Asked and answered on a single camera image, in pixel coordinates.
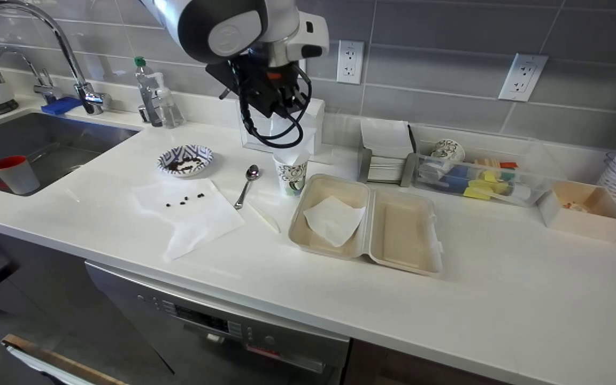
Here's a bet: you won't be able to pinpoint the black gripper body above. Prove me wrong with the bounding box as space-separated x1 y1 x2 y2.
205 54 315 120

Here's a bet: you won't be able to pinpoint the white paper towel dispenser box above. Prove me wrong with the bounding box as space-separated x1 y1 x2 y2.
239 93 328 155

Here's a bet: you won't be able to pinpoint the square white paper towel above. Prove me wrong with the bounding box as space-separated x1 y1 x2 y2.
301 195 368 249

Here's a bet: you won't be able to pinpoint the red rimmed cup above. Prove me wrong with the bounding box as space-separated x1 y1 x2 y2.
0 153 40 196

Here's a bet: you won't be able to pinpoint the metal spoon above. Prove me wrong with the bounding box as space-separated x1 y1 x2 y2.
234 162 261 211

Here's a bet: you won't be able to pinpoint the metal napkin holder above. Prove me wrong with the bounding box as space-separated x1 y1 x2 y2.
357 115 419 187

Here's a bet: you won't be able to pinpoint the clear bottle green cap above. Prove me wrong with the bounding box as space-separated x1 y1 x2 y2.
133 55 187 131

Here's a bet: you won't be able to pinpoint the patterned small bowl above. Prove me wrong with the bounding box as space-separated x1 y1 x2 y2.
158 143 219 179

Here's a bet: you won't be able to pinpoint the large white paper sheet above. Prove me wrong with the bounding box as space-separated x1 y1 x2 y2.
133 178 249 263

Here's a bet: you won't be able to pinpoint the round white patterned tub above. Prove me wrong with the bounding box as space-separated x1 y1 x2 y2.
426 136 468 172

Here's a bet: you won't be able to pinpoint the beige clamshell takeout container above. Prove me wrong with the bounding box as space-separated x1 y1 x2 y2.
287 170 446 277

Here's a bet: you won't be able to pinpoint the blue packets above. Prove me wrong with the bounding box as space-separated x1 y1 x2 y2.
440 165 476 193

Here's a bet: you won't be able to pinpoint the blue sponge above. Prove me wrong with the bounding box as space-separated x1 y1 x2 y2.
39 95 84 117

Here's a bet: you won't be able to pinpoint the yellow packets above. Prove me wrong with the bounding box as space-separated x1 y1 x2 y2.
463 168 512 203

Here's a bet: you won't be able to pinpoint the steel sink basin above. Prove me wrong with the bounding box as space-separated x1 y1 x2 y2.
0 110 140 198

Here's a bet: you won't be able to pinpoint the chrome arched faucet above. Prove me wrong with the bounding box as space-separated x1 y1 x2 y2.
0 0 110 115

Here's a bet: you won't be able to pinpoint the small chrome tap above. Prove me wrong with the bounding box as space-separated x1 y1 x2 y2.
0 44 60 105

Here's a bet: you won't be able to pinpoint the stainless dishwasher front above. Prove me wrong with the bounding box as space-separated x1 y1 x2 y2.
81 261 353 385

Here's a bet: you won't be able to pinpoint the clear condiment tray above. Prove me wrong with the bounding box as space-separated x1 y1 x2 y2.
413 136 548 209

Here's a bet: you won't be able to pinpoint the dark cabinet door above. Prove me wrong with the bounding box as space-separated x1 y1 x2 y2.
343 338 508 385

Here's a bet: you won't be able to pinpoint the small white cardboard box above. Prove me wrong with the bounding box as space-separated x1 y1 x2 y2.
540 179 616 244

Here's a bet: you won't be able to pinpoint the upright white wall outlet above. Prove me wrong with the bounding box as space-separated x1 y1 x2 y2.
335 38 365 85

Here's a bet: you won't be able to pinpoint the tilted white wall outlet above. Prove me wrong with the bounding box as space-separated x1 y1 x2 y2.
499 54 549 102

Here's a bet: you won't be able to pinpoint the brown bar handle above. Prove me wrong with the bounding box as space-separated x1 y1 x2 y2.
0 332 111 385

